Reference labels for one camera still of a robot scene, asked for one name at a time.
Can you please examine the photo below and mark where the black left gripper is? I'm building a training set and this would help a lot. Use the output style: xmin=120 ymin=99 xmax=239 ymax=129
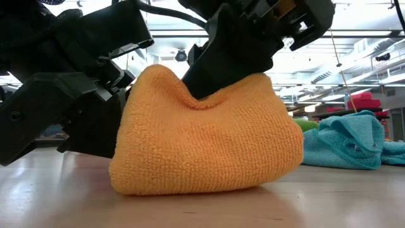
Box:
xmin=0 ymin=62 xmax=137 ymax=167

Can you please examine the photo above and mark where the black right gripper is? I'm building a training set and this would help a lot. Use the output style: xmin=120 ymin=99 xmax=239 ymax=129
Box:
xmin=177 ymin=0 xmax=336 ymax=101

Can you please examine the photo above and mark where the orange microfiber towel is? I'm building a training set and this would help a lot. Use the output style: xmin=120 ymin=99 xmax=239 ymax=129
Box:
xmin=109 ymin=64 xmax=305 ymax=196

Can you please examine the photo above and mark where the green microfiber towel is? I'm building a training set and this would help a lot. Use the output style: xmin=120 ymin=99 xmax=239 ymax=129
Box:
xmin=292 ymin=117 xmax=320 ymax=133

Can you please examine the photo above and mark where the blue microfiber towel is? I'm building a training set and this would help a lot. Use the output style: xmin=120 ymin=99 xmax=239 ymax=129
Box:
xmin=302 ymin=110 xmax=405 ymax=171

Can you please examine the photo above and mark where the black overhead crossbar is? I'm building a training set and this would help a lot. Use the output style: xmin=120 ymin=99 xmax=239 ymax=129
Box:
xmin=148 ymin=29 xmax=405 ymax=39

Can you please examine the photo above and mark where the red object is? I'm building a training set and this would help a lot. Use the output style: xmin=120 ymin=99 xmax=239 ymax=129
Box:
xmin=347 ymin=91 xmax=390 ymax=118

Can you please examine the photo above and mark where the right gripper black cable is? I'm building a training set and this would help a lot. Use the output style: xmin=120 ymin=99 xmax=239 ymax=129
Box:
xmin=135 ymin=0 xmax=208 ymax=30

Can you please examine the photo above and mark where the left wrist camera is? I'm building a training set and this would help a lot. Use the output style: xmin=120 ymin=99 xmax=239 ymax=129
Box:
xmin=71 ymin=0 xmax=155 ymax=60

